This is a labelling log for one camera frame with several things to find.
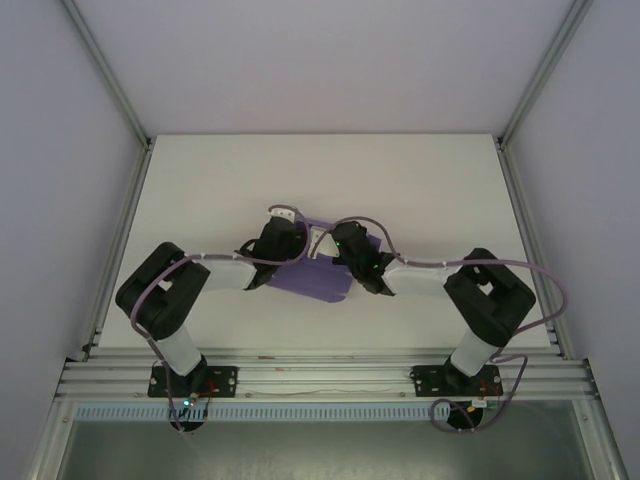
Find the grey metal sheet panel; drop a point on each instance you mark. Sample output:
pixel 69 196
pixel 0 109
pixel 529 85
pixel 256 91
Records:
pixel 325 450

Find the small green LED circuit board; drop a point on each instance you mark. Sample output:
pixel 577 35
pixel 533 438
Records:
pixel 189 401

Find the aluminium mounting rail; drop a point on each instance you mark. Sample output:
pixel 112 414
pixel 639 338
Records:
pixel 325 375

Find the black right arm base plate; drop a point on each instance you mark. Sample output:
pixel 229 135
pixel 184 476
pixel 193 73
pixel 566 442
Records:
pixel 425 380

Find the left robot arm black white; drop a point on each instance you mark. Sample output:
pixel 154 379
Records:
pixel 165 295

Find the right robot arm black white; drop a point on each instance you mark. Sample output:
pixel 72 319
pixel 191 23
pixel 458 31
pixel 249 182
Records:
pixel 490 300

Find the aluminium frame post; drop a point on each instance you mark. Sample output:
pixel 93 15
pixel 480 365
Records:
pixel 107 75
pixel 545 75

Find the purple paper box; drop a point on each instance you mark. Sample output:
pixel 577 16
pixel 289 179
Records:
pixel 312 282

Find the aluminium table side rail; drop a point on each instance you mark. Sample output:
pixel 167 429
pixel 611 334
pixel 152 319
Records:
pixel 520 215
pixel 130 215

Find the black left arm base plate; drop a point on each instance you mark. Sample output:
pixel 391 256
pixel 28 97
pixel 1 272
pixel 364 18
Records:
pixel 222 382

